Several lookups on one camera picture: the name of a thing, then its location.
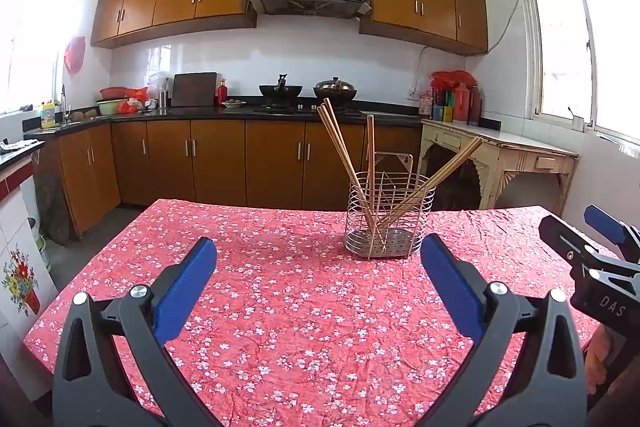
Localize black kitchen countertop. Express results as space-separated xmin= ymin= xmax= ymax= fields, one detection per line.
xmin=24 ymin=99 xmax=501 ymax=140

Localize black gas stove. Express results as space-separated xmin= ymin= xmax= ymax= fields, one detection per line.
xmin=252 ymin=104 xmax=363 ymax=116

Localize tiled counter with flower print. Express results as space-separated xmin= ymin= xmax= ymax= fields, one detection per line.
xmin=0 ymin=139 xmax=61 ymax=343

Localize person's right hand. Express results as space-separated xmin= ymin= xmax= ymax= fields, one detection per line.
xmin=584 ymin=324 xmax=618 ymax=395

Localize barred sliding window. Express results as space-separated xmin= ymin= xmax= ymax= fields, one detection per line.
xmin=517 ymin=0 xmax=640 ymax=148

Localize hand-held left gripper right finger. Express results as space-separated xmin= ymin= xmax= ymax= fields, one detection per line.
xmin=419 ymin=233 xmax=587 ymax=427

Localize dark wooden cutting board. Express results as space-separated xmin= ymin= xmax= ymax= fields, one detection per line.
xmin=171 ymin=72 xmax=218 ymax=108

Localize steel faucet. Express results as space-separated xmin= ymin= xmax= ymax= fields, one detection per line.
xmin=59 ymin=84 xmax=73 ymax=124

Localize bright red thermos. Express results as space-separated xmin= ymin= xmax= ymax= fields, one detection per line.
xmin=452 ymin=82 xmax=471 ymax=122

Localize white and green bucket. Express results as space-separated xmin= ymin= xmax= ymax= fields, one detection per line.
xmin=27 ymin=217 xmax=51 ymax=270

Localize green basin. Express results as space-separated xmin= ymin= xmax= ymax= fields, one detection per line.
xmin=96 ymin=98 xmax=132 ymax=116

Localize white wall cable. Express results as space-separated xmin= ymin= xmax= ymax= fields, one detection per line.
xmin=409 ymin=0 xmax=523 ymax=100

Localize crumpled red plastic bags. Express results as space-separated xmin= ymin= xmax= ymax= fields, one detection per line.
xmin=118 ymin=87 xmax=149 ymax=114

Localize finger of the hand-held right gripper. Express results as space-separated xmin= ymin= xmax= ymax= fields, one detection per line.
xmin=539 ymin=214 xmax=598 ymax=268
xmin=584 ymin=204 xmax=640 ymax=265

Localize black wok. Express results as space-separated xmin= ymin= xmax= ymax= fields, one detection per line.
xmin=258 ymin=73 xmax=304 ymax=102

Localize steel wire utensil holder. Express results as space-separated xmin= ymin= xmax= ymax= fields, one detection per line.
xmin=344 ymin=152 xmax=434 ymax=261

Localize cream wooden side table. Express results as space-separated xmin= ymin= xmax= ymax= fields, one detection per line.
xmin=419 ymin=119 xmax=580 ymax=215

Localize dark red thermos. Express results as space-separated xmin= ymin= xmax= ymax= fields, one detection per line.
xmin=467 ymin=84 xmax=483 ymax=126

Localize plain sliding window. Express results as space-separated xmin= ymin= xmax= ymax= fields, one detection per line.
xmin=0 ymin=0 xmax=82 ymax=115

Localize clear plastic bag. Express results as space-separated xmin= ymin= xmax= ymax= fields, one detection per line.
xmin=147 ymin=71 xmax=173 ymax=95

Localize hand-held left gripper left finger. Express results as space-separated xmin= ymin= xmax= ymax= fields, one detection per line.
xmin=51 ymin=236 xmax=218 ymax=427

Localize wooden chopstick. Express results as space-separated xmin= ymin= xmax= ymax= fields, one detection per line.
xmin=380 ymin=142 xmax=485 ymax=233
xmin=366 ymin=114 xmax=377 ymax=240
xmin=322 ymin=98 xmax=386 ymax=250
xmin=316 ymin=105 xmax=373 ymax=238
xmin=375 ymin=138 xmax=483 ymax=228

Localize grey sack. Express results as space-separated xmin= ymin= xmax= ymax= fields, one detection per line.
xmin=35 ymin=174 xmax=81 ymax=245

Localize wooden base cabinets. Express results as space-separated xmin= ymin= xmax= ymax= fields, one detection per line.
xmin=35 ymin=119 xmax=423 ymax=235

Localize steel lidded pot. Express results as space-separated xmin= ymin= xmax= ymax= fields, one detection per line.
xmin=313 ymin=77 xmax=358 ymax=102

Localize red floral tablecloth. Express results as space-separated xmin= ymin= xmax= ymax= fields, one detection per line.
xmin=22 ymin=198 xmax=626 ymax=427

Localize hanging red plastic bag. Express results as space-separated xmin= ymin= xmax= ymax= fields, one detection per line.
xmin=63 ymin=36 xmax=87 ymax=76

